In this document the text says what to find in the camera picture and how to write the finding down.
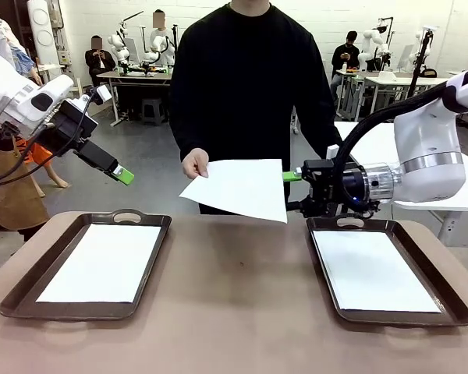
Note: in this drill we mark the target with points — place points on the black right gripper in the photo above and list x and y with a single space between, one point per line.
321 187

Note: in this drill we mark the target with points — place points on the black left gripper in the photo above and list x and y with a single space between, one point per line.
74 128

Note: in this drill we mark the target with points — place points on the white A4 paper sheet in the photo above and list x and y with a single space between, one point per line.
242 191

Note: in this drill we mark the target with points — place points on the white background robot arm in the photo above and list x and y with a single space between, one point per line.
370 46
419 50
156 56
119 44

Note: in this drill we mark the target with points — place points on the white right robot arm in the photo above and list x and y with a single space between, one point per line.
425 156

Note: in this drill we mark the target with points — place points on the person's left forearm black sleeve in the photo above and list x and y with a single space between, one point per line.
320 136

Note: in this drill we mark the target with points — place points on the person's right forearm black sleeve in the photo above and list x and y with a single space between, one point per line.
187 140

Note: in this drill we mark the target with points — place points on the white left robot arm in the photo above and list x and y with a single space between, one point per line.
8 89

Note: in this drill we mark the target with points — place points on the person's right hand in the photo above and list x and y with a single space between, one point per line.
195 163

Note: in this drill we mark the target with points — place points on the mannequin with orange shorts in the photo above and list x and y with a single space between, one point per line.
58 180

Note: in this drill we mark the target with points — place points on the grey plastic stool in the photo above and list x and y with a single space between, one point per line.
153 111

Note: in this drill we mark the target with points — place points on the white A4 paper pile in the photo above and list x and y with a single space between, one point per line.
374 272
101 265

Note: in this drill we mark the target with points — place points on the dark background work table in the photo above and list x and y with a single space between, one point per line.
140 76

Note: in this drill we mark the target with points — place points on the mannequin with brown apron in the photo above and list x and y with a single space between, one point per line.
11 202

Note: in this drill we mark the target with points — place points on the person in black sweater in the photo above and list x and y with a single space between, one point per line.
249 85

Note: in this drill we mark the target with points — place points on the seated man in black jacket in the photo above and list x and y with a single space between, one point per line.
99 58

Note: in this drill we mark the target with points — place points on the seated man with black cap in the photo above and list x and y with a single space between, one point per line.
345 58

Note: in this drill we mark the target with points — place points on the standing person in white shirt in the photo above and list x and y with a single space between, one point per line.
159 39

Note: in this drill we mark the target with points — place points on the white background table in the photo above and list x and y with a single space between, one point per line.
394 82

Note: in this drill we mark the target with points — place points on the brown plastic serving tray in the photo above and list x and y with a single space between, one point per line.
429 276
19 300

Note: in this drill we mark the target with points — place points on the white standing air conditioner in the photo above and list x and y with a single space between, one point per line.
43 35

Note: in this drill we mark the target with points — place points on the grey computer monitor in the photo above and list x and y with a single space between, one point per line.
405 56

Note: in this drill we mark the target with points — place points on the black tripod stand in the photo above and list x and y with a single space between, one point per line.
421 66

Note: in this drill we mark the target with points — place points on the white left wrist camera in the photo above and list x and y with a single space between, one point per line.
102 93

